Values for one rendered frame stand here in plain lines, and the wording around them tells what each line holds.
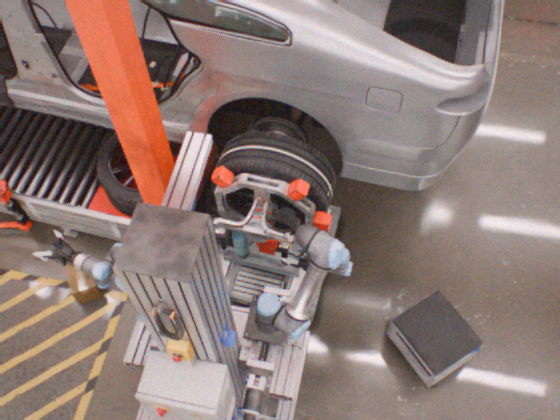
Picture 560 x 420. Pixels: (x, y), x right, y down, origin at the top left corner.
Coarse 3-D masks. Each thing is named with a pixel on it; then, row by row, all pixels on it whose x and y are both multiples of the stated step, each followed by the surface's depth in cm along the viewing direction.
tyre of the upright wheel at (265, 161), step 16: (240, 144) 328; (256, 144) 323; (272, 144) 321; (288, 144) 322; (304, 144) 324; (224, 160) 331; (240, 160) 320; (256, 160) 316; (272, 160) 316; (288, 160) 317; (320, 160) 328; (272, 176) 319; (288, 176) 315; (304, 176) 318; (320, 176) 325; (320, 192) 324; (320, 208) 333
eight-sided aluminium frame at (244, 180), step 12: (240, 180) 318; (252, 180) 320; (264, 180) 317; (276, 180) 316; (216, 192) 331; (228, 192) 328; (276, 192) 314; (300, 204) 319; (312, 204) 325; (228, 216) 351; (240, 216) 357; (312, 216) 325; (276, 228) 359
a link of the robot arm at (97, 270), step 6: (90, 258) 283; (84, 264) 281; (90, 264) 280; (96, 264) 280; (102, 264) 281; (84, 270) 281; (90, 270) 280; (96, 270) 279; (102, 270) 279; (108, 270) 283; (96, 276) 280; (102, 276) 280
